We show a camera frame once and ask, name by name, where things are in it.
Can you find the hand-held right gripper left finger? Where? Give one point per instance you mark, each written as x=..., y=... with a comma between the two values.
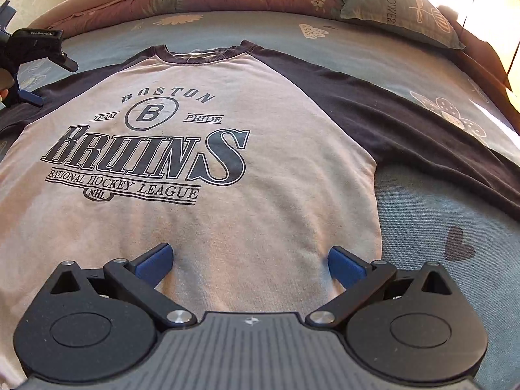
x=156, y=262

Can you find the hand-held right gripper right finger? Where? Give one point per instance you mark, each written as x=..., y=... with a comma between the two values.
x=345, y=266

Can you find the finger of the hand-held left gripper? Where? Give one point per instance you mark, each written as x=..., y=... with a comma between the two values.
x=67, y=63
x=30, y=98

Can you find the cream and black raglan sweatshirt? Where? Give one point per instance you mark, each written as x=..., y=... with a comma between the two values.
x=243, y=191

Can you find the person's left hand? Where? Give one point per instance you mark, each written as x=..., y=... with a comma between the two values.
x=3, y=89

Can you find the bed with blue floral sheet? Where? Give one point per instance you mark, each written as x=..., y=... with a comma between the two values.
x=426, y=231

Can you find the blue floral pillow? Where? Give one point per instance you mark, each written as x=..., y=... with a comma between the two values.
x=398, y=12

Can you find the wooden headboard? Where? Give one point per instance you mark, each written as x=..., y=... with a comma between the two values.
x=491, y=16

